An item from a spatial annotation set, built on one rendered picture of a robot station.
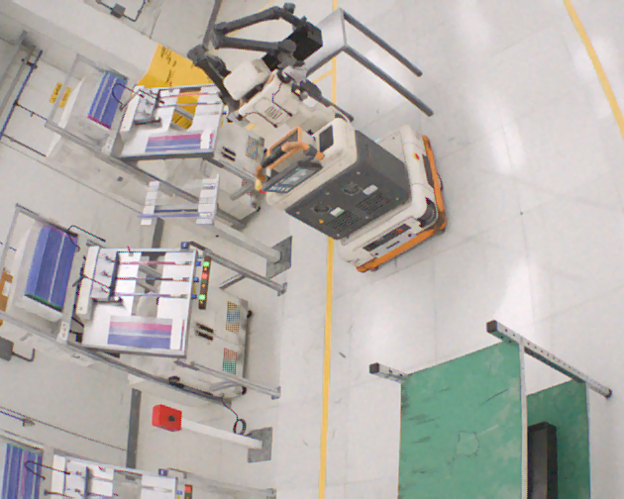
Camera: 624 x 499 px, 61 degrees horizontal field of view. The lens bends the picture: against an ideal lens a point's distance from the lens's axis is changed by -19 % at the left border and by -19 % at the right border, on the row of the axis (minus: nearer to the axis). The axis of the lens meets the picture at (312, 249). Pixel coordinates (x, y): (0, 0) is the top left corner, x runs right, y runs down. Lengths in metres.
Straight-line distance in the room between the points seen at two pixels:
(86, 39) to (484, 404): 5.43
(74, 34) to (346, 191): 3.94
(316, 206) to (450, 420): 1.74
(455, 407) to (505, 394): 0.18
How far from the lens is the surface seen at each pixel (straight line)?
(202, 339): 4.08
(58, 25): 6.31
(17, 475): 3.47
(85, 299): 3.87
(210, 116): 4.54
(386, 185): 3.16
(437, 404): 1.88
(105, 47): 6.40
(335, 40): 3.63
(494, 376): 1.78
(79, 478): 3.50
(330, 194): 3.19
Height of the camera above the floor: 2.42
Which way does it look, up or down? 35 degrees down
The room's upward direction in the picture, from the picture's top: 62 degrees counter-clockwise
